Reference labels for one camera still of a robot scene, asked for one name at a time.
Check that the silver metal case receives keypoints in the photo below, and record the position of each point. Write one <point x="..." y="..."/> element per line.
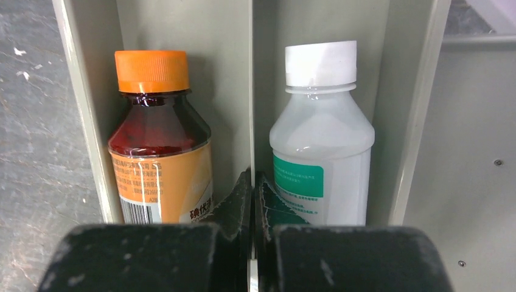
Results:
<point x="463" y="190"/>

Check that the amber pill bottle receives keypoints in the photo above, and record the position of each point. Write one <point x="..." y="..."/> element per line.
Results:
<point x="161" y="151"/>

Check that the grey plastic divider tray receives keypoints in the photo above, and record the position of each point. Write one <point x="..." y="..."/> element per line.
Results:
<point x="236" y="62"/>

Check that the white plastic bottle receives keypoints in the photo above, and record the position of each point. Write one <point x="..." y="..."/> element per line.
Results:
<point x="322" y="141"/>

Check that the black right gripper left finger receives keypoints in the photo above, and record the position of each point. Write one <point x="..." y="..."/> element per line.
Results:
<point x="211" y="255"/>

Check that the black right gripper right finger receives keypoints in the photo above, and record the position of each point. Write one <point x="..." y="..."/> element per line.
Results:
<point x="295" y="256"/>

